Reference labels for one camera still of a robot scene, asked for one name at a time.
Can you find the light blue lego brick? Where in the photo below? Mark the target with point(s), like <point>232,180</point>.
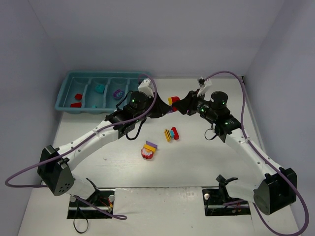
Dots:
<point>172,133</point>

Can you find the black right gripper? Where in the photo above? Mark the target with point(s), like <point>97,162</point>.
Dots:
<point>192,103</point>

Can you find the red round flower lego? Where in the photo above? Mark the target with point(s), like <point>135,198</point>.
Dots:
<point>146,153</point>

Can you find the red small lego brick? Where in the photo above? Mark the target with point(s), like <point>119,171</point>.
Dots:
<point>78,97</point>

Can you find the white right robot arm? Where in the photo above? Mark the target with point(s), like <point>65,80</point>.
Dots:
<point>273,189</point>

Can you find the red rectangular lego brick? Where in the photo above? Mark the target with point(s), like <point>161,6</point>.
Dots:
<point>76,105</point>

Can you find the teal plastic divided tray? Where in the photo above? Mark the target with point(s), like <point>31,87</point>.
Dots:
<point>85,81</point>

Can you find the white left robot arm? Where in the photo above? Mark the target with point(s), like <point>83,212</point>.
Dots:
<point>57,164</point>

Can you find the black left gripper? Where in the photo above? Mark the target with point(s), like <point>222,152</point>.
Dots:
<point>155,108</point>

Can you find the purple round flower lego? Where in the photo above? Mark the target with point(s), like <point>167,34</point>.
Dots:
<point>118,94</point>

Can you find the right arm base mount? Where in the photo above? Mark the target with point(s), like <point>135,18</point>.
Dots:
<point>217,201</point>

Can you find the red long lego brick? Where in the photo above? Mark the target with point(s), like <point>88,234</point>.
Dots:
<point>176,133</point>

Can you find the yellow striped lego brick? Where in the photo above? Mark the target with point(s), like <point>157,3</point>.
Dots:
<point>167,135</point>

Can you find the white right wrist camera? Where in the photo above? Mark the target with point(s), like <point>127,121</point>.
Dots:
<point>204,86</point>

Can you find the purple sloped lego brick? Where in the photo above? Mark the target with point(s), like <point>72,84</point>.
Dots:
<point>151,144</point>

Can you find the teal round lego piece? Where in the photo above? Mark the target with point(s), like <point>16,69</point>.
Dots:
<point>100,88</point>

